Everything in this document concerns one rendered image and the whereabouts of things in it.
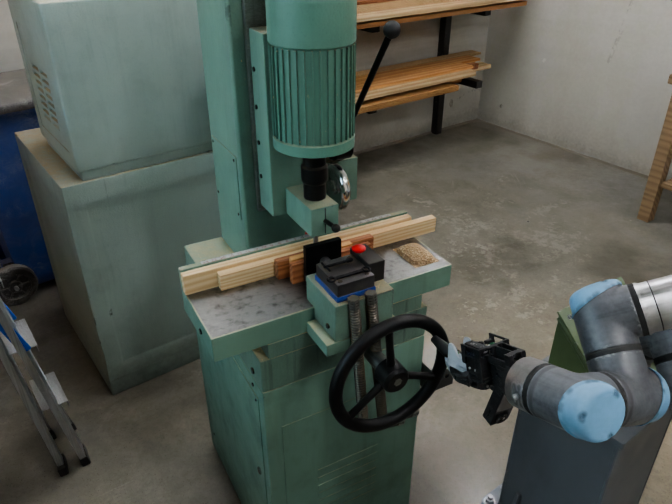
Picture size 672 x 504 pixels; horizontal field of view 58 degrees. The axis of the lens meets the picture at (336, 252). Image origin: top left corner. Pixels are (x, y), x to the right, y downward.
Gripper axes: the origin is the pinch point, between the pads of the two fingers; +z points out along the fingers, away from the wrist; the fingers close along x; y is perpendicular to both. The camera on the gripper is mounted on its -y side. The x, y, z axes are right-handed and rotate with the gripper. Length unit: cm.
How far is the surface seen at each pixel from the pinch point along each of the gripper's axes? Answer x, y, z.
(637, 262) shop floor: -203, -48, 116
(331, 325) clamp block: 19.0, 10.5, 13.0
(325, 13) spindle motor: 11, 70, 8
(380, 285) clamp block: 7.0, 15.9, 11.8
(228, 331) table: 38.0, 13.2, 21.3
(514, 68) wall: -287, 66, 280
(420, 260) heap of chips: -11.3, 15.0, 23.7
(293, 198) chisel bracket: 14, 35, 34
